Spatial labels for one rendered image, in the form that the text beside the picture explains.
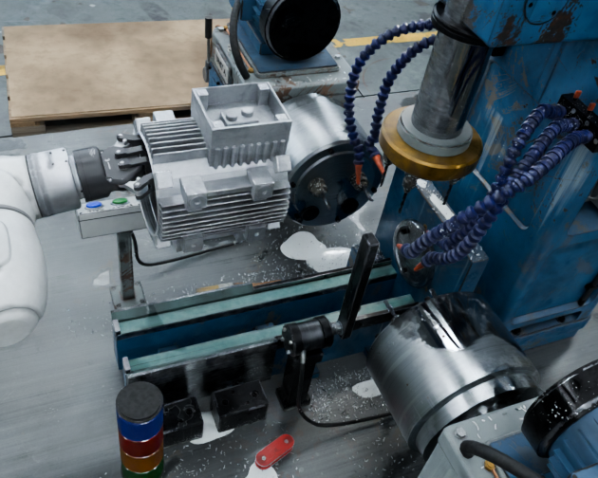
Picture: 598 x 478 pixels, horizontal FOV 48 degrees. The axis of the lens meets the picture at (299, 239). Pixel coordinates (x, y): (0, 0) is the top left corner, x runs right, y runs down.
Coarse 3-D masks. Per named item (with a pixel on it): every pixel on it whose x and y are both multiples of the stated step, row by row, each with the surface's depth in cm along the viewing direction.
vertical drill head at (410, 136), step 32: (448, 0) 101; (448, 64) 104; (480, 64) 104; (448, 96) 107; (384, 128) 117; (416, 128) 114; (448, 128) 112; (384, 160) 124; (416, 160) 112; (448, 160) 113; (448, 192) 125
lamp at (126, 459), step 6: (162, 444) 95; (120, 450) 95; (162, 450) 96; (126, 456) 93; (132, 456) 92; (150, 456) 93; (156, 456) 94; (126, 462) 94; (132, 462) 93; (138, 462) 93; (144, 462) 93; (150, 462) 94; (156, 462) 95; (126, 468) 95; (132, 468) 94; (138, 468) 94; (144, 468) 94; (150, 468) 95
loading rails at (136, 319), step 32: (224, 288) 139; (256, 288) 141; (288, 288) 144; (320, 288) 145; (384, 288) 154; (128, 320) 132; (160, 320) 133; (192, 320) 135; (224, 320) 139; (256, 320) 143; (288, 320) 148; (384, 320) 143; (128, 352) 134; (160, 352) 137; (192, 352) 129; (224, 352) 128; (256, 352) 131; (352, 352) 148; (160, 384) 127; (192, 384) 131; (224, 384) 135
